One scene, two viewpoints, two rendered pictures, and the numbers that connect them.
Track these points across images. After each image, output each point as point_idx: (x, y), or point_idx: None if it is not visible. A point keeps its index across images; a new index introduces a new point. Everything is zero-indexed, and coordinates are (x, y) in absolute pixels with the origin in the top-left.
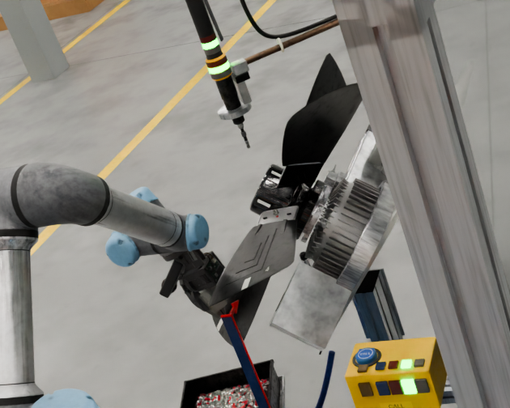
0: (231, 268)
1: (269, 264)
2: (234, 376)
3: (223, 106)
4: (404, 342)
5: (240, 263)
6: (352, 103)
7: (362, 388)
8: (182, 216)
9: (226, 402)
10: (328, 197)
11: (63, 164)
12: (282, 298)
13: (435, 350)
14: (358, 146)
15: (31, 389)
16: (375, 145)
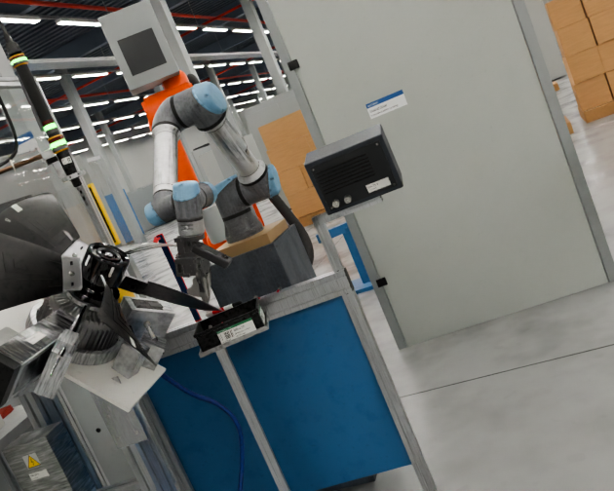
0: (154, 245)
1: (127, 246)
2: (225, 328)
3: (78, 171)
4: None
5: (145, 245)
6: (6, 232)
7: None
8: (153, 200)
9: None
10: (79, 340)
11: (158, 108)
12: (150, 299)
13: None
14: (16, 351)
15: (238, 173)
16: (5, 338)
